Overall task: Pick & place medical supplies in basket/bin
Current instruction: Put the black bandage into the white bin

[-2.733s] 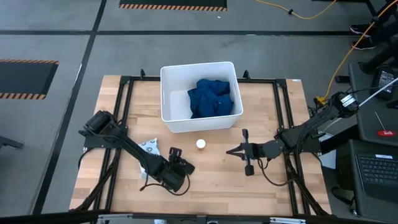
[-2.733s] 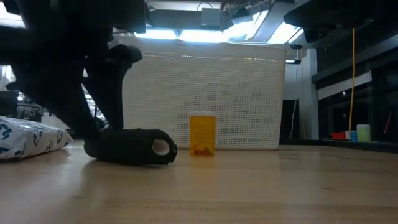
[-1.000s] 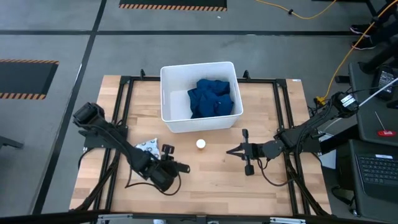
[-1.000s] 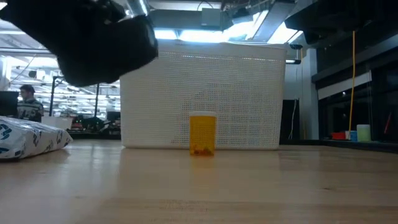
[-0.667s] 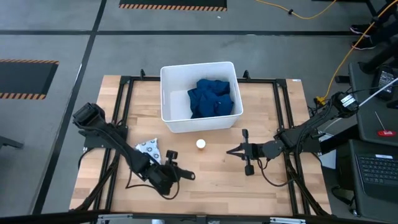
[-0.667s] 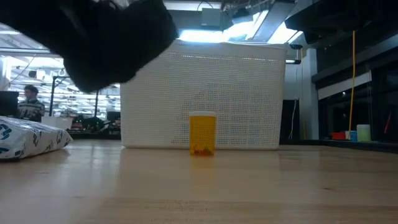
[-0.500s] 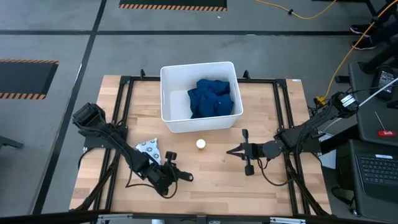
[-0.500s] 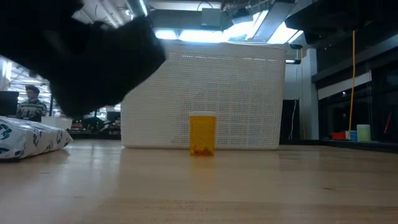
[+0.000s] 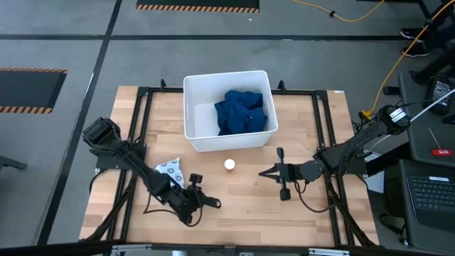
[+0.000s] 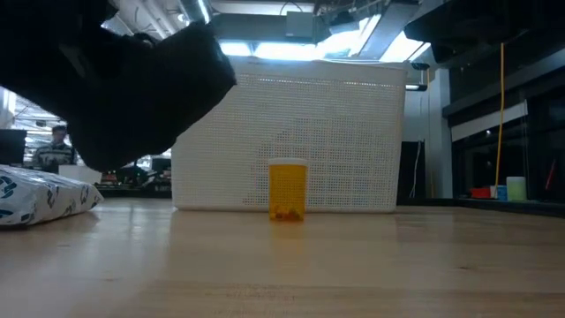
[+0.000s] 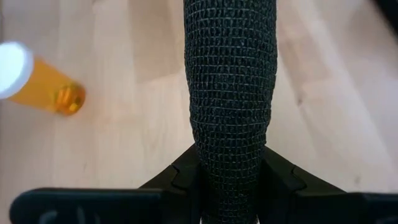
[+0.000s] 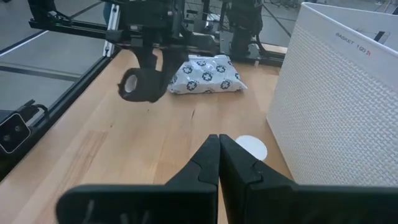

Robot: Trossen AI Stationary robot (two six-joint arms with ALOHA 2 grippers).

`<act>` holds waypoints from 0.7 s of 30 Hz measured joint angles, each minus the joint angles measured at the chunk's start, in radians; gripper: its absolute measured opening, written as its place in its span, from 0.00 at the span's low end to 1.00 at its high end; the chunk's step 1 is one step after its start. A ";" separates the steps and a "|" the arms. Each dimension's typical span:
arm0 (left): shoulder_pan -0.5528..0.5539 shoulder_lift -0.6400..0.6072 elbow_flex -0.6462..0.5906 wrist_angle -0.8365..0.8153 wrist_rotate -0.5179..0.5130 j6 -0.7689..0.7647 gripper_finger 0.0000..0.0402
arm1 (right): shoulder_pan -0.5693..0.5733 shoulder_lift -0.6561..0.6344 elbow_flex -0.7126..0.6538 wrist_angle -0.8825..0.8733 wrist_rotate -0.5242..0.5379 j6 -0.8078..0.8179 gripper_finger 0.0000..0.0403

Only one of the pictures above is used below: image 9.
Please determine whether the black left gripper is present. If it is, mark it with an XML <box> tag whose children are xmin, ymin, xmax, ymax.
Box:
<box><xmin>166</xmin><ymin>173</ymin><xmax>222</xmax><ymax>225</ymax></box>

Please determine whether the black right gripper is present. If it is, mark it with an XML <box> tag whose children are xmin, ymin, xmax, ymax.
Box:
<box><xmin>258</xmin><ymin>146</ymin><xmax>303</xmax><ymax>201</ymax></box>

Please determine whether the dark blue cloth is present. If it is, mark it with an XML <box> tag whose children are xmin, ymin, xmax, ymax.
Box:
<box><xmin>213</xmin><ymin>90</ymin><xmax>268</xmax><ymax>137</ymax></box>

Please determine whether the white plastic bin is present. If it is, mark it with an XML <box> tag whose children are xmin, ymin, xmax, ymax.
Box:
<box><xmin>183</xmin><ymin>70</ymin><xmax>279</xmax><ymax>153</ymax></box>

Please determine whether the white patterned packet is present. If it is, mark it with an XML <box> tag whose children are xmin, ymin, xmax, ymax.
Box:
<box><xmin>154</xmin><ymin>157</ymin><xmax>186</xmax><ymax>189</ymax></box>

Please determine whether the black lower desk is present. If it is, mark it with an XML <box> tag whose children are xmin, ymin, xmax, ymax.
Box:
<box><xmin>382</xmin><ymin>159</ymin><xmax>455</xmax><ymax>255</ymax></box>

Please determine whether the dark grey side desk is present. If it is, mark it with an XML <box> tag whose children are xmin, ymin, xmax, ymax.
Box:
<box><xmin>397</xmin><ymin>70</ymin><xmax>455</xmax><ymax>168</ymax></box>

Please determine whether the black laptop keyboard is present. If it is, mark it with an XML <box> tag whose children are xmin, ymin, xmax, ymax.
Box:
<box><xmin>405</xmin><ymin>174</ymin><xmax>455</xmax><ymax>234</ymax></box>

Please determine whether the thin white stick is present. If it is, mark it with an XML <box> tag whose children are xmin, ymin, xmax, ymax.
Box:
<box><xmin>427</xmin><ymin>127</ymin><xmax>442</xmax><ymax>150</ymax></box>

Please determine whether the white rod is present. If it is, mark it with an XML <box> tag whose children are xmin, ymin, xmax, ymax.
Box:
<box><xmin>410</xmin><ymin>87</ymin><xmax>455</xmax><ymax>122</ymax></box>

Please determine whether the black hazard-striped floor mat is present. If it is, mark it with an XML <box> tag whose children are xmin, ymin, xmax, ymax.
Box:
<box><xmin>135</xmin><ymin>0</ymin><xmax>260</xmax><ymax>14</ymax></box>
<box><xmin>0</xmin><ymin>67</ymin><xmax>68</xmax><ymax>114</ymax></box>

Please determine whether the black labelled power adapter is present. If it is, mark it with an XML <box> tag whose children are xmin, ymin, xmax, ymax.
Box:
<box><xmin>425</xmin><ymin>75</ymin><xmax>455</xmax><ymax>115</ymax></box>

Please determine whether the person's shoe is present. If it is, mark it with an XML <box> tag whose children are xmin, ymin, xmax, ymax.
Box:
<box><xmin>400</xmin><ymin>27</ymin><xmax>426</xmax><ymax>43</ymax></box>
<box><xmin>401</xmin><ymin>44</ymin><xmax>431</xmax><ymax>58</ymax></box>

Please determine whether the black diagonal stand leg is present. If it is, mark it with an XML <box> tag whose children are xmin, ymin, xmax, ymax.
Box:
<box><xmin>408</xmin><ymin>53</ymin><xmax>455</xmax><ymax>85</ymax></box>

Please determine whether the black floor stand foot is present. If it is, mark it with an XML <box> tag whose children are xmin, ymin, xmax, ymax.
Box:
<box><xmin>0</xmin><ymin>154</ymin><xmax>28</xmax><ymax>174</ymax></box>

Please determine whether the person's leg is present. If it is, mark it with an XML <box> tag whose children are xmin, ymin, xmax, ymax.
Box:
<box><xmin>422</xmin><ymin>14</ymin><xmax>455</xmax><ymax>53</ymax></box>

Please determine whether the black tripod stand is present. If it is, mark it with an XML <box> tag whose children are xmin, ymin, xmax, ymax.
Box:
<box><xmin>417</xmin><ymin>0</ymin><xmax>455</xmax><ymax>26</ymax></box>

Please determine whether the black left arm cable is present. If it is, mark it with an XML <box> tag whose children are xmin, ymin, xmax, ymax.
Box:
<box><xmin>143</xmin><ymin>191</ymin><xmax>204</xmax><ymax>228</ymax></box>

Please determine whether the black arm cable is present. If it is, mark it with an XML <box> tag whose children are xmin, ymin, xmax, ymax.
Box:
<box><xmin>294</xmin><ymin>180</ymin><xmax>337</xmax><ymax>214</ymax></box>
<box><xmin>143</xmin><ymin>191</ymin><xmax>204</xmax><ymax>228</ymax></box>

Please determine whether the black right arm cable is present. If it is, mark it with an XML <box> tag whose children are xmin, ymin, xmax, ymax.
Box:
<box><xmin>294</xmin><ymin>180</ymin><xmax>337</xmax><ymax>214</ymax></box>

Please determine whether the black metal table frame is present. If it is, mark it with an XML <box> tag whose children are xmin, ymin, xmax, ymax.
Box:
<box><xmin>80</xmin><ymin>78</ymin><xmax>380</xmax><ymax>250</ymax></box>

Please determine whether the yellow extension cable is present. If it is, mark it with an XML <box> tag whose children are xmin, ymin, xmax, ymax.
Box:
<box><xmin>358</xmin><ymin>0</ymin><xmax>455</xmax><ymax>122</ymax></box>
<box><xmin>291</xmin><ymin>0</ymin><xmax>386</xmax><ymax>23</ymax></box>

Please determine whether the black camera mount rail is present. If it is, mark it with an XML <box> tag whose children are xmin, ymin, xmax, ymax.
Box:
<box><xmin>0</xmin><ymin>240</ymin><xmax>455</xmax><ymax>256</ymax></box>

